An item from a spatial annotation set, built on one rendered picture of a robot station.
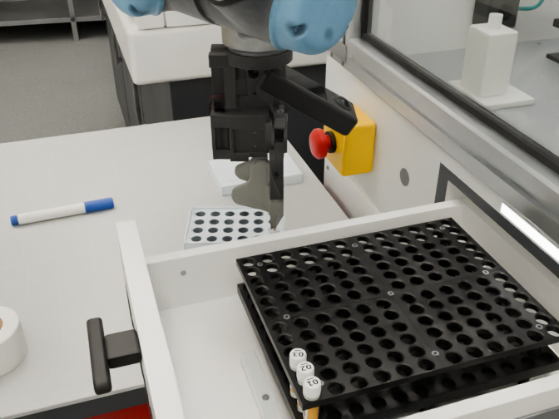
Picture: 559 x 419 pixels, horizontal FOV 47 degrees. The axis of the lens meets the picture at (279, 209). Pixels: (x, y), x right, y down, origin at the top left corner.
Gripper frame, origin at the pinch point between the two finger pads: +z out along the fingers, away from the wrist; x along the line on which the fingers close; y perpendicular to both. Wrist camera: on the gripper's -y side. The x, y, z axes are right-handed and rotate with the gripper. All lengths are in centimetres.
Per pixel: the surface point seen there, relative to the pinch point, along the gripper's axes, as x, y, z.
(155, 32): -50, 23, -6
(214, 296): 16.6, 6.3, -0.4
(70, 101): -233, 107, 84
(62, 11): -344, 140, 69
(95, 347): 31.0, 13.2, -7.6
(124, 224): 17.2, 13.8, -9.2
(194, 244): 1.6, 10.4, 4.0
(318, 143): -8.5, -4.9, -4.6
